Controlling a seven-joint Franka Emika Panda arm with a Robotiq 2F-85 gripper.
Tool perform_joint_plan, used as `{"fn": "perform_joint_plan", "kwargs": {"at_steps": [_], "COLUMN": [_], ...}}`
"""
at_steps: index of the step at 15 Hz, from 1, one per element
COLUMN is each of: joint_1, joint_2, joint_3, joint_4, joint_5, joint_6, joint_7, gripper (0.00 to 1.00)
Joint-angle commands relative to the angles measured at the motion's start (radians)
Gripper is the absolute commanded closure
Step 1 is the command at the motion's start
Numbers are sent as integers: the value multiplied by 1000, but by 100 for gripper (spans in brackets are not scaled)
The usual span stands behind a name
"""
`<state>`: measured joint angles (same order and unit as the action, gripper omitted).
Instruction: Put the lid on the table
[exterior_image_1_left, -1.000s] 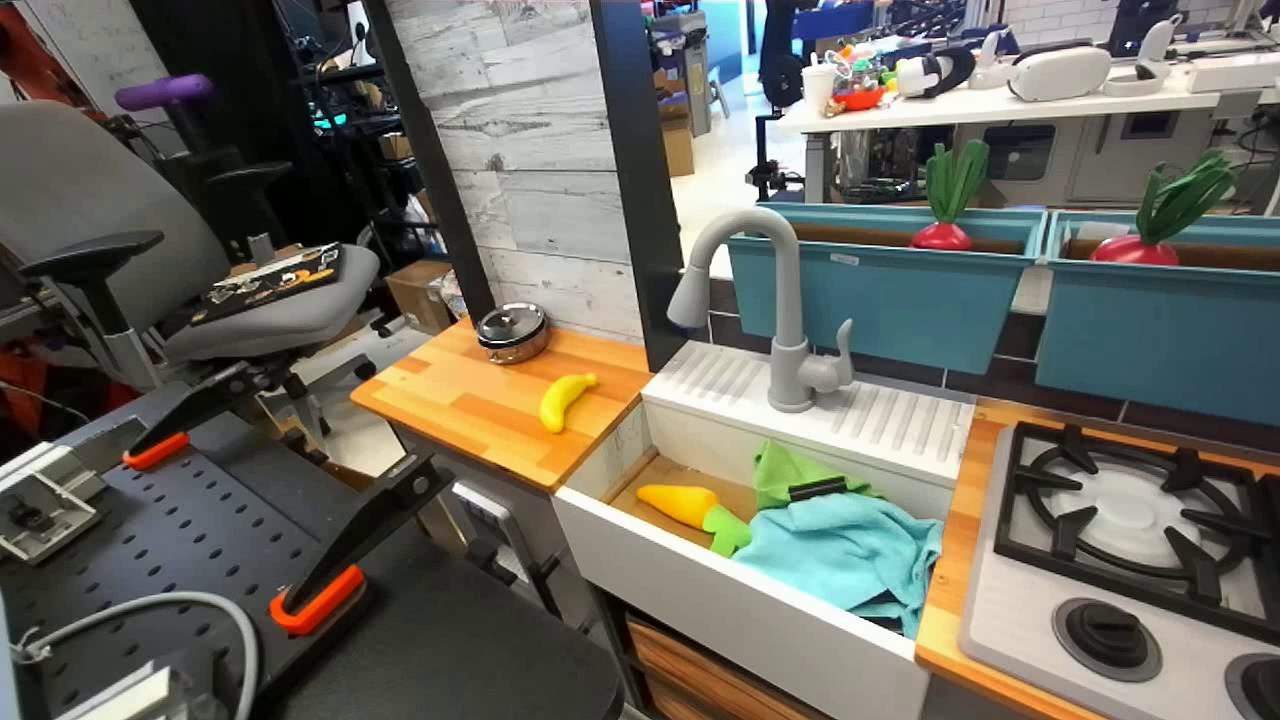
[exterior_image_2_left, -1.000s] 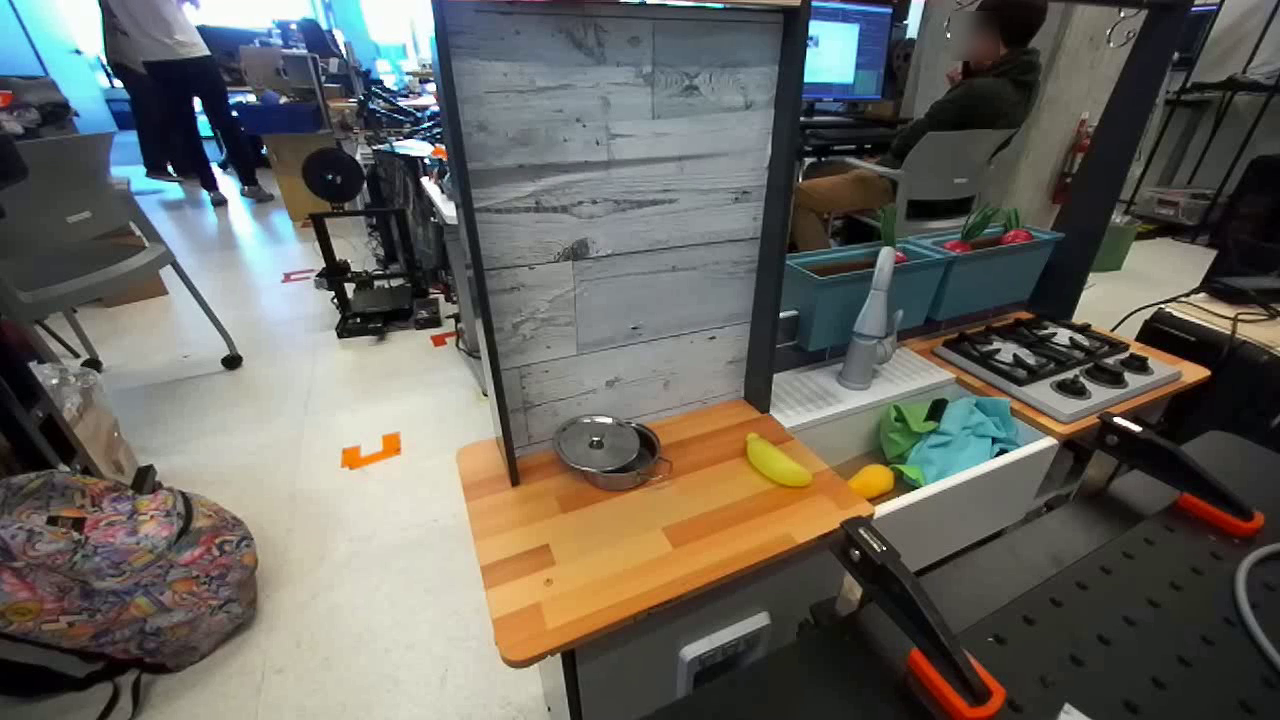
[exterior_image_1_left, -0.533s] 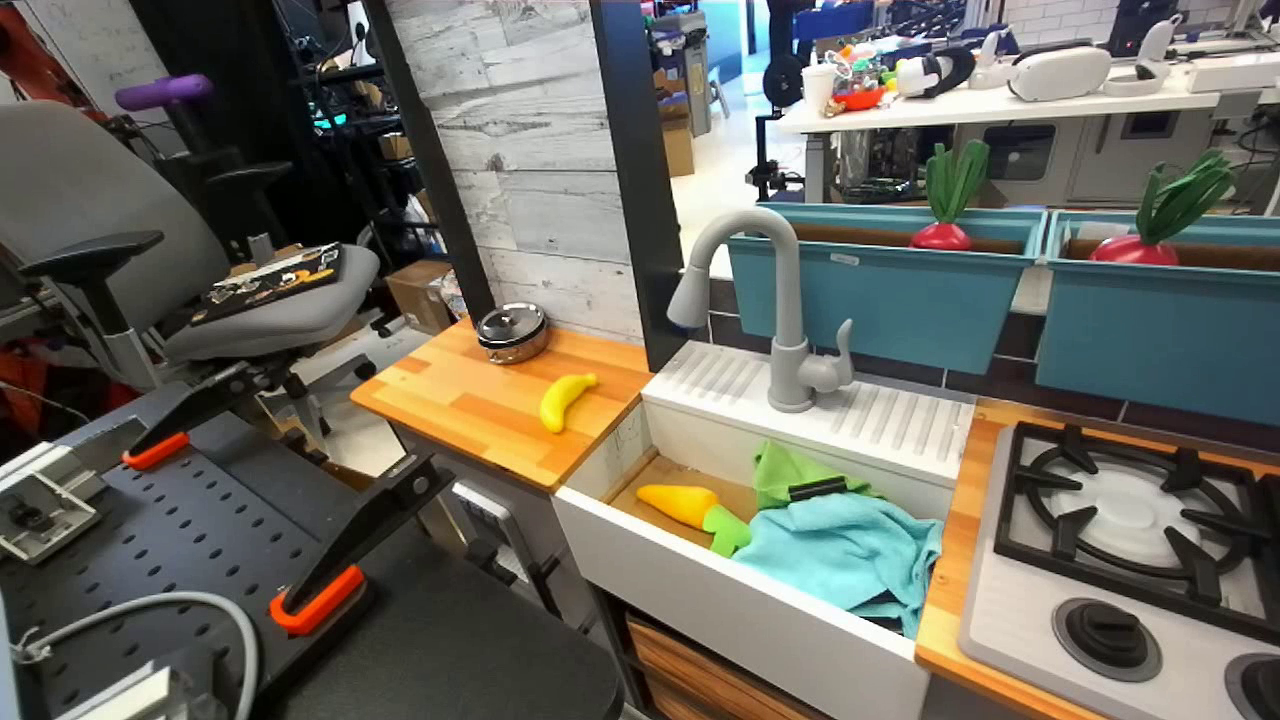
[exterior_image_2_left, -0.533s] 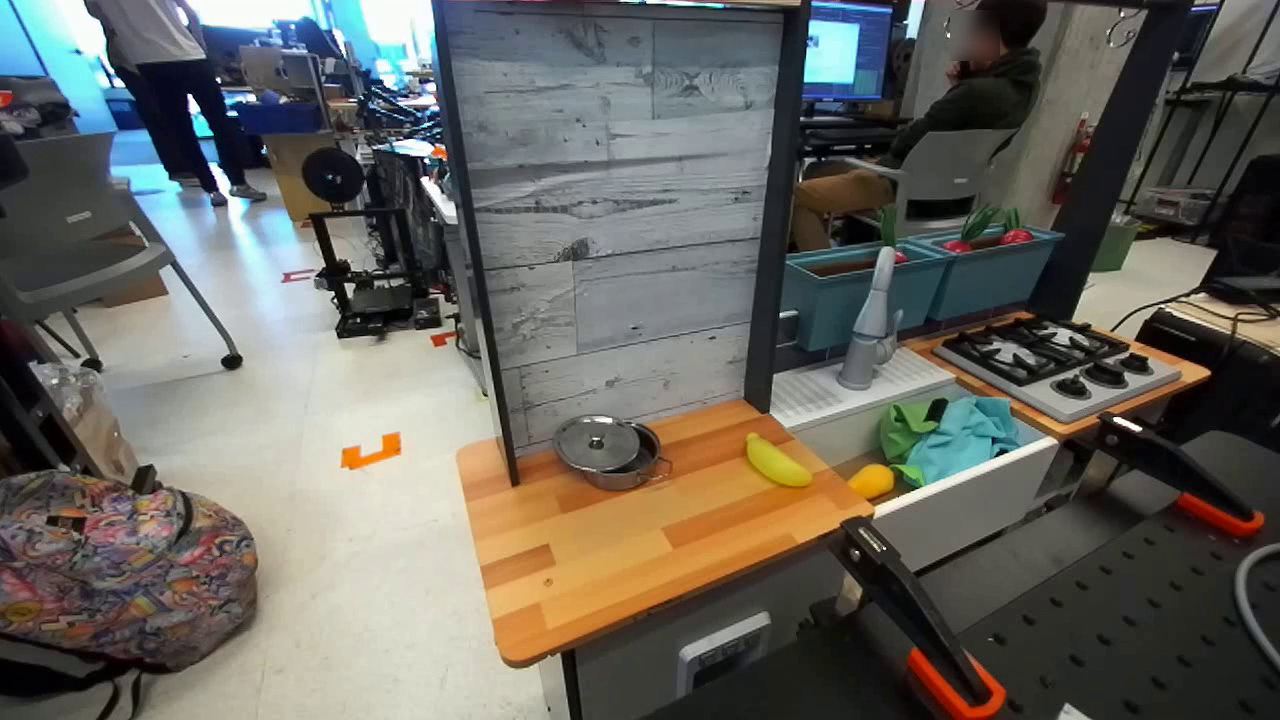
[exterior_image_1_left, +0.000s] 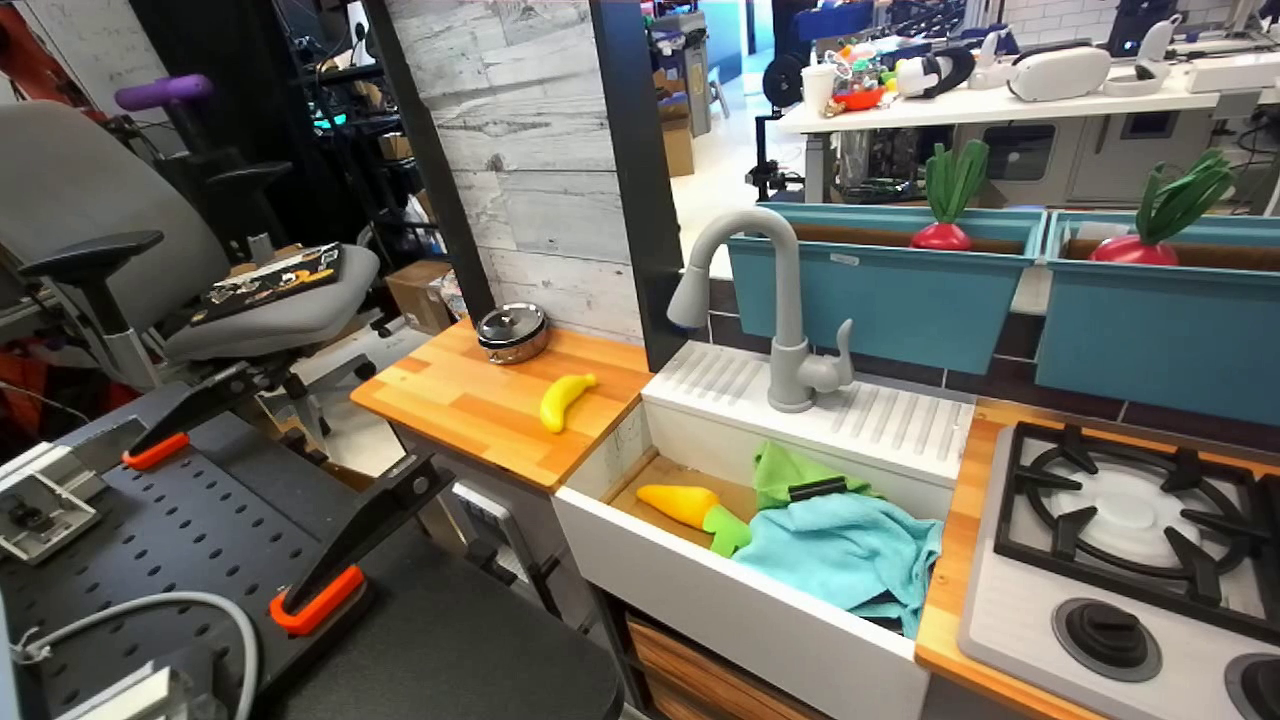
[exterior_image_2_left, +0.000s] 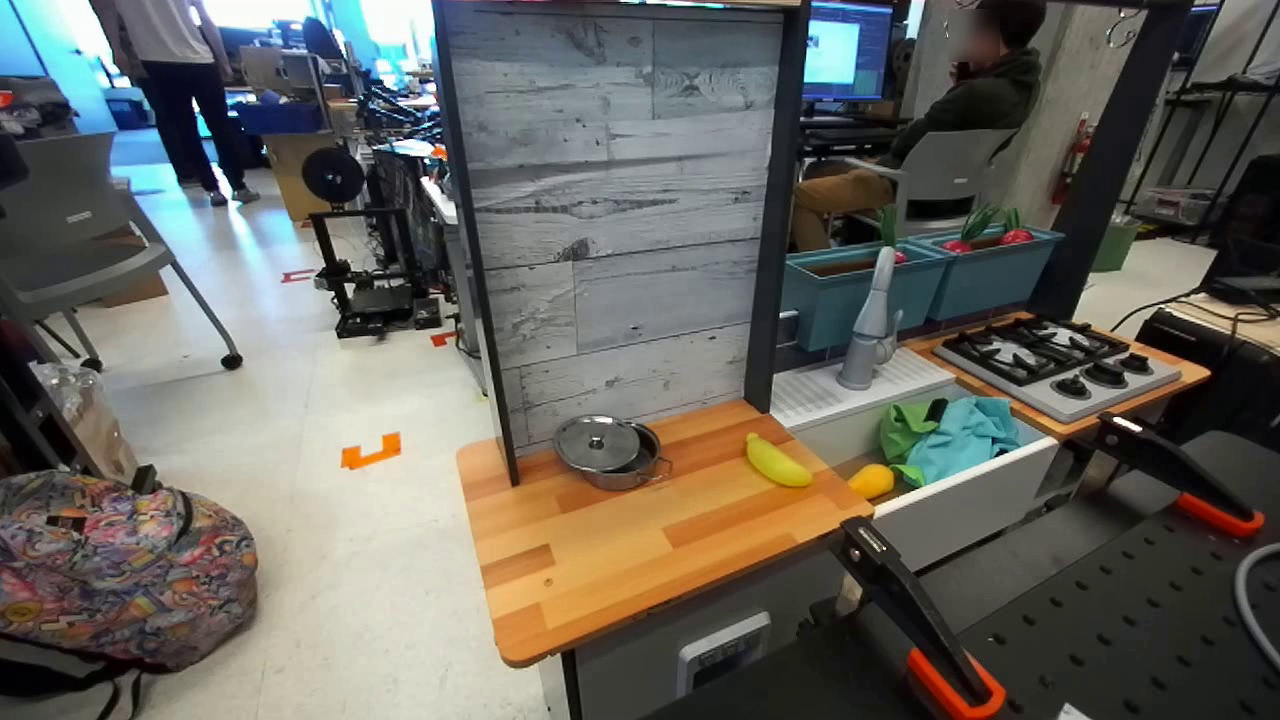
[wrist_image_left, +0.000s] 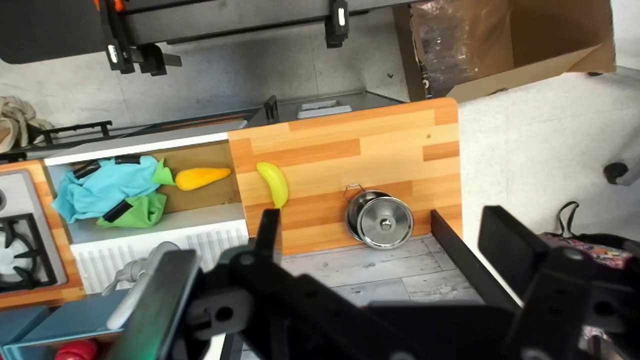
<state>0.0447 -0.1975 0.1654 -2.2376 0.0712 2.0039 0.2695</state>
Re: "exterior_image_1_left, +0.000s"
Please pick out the white toy stove black grates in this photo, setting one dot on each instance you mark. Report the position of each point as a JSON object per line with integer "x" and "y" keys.
{"x": 1025, "y": 615}

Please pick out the yellow toy banana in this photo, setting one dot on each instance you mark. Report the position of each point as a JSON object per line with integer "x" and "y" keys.
{"x": 563, "y": 405}

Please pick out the green cloth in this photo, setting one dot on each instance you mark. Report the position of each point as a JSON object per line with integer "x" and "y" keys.
{"x": 781, "y": 475}

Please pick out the black metal frame post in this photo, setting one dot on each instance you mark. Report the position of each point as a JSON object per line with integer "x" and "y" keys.
{"x": 426, "y": 160}
{"x": 643, "y": 172}

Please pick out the brown cardboard box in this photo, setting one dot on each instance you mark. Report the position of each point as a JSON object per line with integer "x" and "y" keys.
{"x": 422, "y": 292}

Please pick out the yellow toy vegetable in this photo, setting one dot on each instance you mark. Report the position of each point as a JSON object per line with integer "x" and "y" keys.
{"x": 676, "y": 504}

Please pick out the white toy sink basin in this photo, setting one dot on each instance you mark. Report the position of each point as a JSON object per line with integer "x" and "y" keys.
{"x": 720, "y": 584}

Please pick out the teal planter box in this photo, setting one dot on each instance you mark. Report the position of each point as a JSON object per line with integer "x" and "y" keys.
{"x": 1161, "y": 333}
{"x": 904, "y": 302}

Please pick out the small dark metal pot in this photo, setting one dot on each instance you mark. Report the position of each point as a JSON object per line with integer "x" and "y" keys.
{"x": 515, "y": 348}

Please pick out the grey stone pattern back panel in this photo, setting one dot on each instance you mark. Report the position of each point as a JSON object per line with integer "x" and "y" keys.
{"x": 535, "y": 147}

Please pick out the grey office chair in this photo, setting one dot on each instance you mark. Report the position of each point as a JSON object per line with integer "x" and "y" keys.
{"x": 80, "y": 187}

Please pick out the teal cloth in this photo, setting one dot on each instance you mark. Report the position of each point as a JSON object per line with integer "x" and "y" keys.
{"x": 840, "y": 555}

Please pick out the purple cylinder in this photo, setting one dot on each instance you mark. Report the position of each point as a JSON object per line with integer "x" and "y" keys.
{"x": 160, "y": 89}

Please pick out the white background table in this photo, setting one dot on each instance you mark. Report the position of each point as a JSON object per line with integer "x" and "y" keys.
{"x": 985, "y": 111}

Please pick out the tools pile on chair seat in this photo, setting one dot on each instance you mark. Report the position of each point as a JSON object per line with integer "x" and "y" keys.
{"x": 266, "y": 278}

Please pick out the grey toy faucet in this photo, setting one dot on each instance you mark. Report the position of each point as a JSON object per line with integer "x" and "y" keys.
{"x": 790, "y": 304}

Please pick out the red toy radish green leaves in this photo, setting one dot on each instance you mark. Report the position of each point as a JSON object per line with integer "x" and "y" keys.
{"x": 1175, "y": 204}
{"x": 950, "y": 200}

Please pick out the white rounded device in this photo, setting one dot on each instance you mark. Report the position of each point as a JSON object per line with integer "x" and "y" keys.
{"x": 1060, "y": 74}

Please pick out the small grey flat device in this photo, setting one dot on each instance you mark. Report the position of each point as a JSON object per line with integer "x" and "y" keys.
{"x": 43, "y": 513}

